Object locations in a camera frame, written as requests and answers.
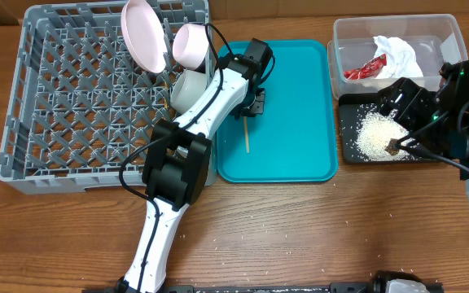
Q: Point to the teal plastic tray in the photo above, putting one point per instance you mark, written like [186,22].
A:
[294,140]

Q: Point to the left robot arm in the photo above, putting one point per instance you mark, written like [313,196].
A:
[178,159]

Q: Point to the small pink bowl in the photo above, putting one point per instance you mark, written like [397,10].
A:
[190,46]

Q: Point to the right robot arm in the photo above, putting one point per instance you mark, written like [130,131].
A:
[452,147]

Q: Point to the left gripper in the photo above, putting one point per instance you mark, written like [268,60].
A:
[258,104]

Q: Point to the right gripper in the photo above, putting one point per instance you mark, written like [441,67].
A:
[396,105]

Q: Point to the white rice pile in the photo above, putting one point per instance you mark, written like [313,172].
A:
[374,134]

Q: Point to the wooden chopstick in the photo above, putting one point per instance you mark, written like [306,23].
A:
[246,134]
[166,96]

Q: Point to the white napkin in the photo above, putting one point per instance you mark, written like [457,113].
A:
[400,57]

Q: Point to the grey bowl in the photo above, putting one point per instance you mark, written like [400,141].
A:
[187,90]

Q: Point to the large pink plate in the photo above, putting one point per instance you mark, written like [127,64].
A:
[143,35]

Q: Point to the grey dishwasher rack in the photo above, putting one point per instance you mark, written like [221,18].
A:
[79,104]

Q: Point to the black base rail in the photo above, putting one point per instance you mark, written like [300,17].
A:
[338,287]

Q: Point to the black waste tray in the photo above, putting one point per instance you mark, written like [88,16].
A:
[351,110]

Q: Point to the red snack wrapper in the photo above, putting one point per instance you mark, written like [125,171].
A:
[370,69]

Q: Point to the white cup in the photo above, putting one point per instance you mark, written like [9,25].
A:
[182,151]

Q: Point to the brown food scrap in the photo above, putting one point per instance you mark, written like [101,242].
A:
[392,148]

